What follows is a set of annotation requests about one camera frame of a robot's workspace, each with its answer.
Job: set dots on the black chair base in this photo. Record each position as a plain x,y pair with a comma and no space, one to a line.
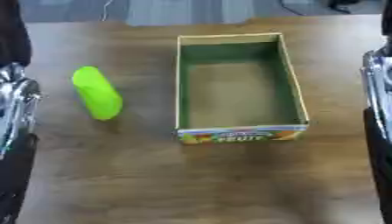
342,5

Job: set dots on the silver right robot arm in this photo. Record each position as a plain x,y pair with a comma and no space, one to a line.
380,116

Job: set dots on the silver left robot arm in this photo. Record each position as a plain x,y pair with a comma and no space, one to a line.
15,122

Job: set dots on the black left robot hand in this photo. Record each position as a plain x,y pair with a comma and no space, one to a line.
11,35

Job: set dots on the cardboard box green inside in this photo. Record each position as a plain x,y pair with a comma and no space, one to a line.
240,87

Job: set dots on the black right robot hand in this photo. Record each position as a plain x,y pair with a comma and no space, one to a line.
388,26

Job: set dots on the green cylinder block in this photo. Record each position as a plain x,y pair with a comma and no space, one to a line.
97,93

